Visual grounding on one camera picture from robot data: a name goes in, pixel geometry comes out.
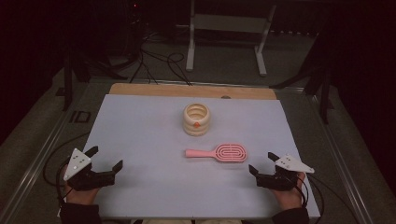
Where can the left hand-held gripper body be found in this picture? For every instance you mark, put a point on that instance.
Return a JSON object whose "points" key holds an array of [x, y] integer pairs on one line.
{"points": [[88, 180]]}

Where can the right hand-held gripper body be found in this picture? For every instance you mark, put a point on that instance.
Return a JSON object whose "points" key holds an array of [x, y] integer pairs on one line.
{"points": [[280, 179]]}

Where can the pink hairbrush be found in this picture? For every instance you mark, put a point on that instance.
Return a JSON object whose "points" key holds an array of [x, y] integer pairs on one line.
{"points": [[222, 152]]}

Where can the cream ribbed round holder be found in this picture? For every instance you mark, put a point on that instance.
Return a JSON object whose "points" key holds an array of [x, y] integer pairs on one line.
{"points": [[196, 121]]}

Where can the person's left hand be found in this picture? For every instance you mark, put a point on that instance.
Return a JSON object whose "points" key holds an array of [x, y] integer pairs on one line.
{"points": [[79, 196]]}

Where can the person's right hand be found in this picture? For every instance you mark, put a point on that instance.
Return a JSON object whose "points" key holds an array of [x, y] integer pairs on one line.
{"points": [[291, 197]]}

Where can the white table mat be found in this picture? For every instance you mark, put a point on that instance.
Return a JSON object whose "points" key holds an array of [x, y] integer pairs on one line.
{"points": [[149, 161]]}

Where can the black stand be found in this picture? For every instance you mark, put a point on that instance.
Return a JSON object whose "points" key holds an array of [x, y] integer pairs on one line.
{"points": [[320, 84], [69, 81]]}

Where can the white metal stand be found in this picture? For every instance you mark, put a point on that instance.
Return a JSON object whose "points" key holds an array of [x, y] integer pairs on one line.
{"points": [[229, 23]]}

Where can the black floor bracket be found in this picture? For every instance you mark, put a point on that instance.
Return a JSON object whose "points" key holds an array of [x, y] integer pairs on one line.
{"points": [[80, 117]]}

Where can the metal floor rail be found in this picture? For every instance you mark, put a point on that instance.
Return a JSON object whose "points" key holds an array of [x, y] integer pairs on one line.
{"points": [[339, 168], [37, 161]]}

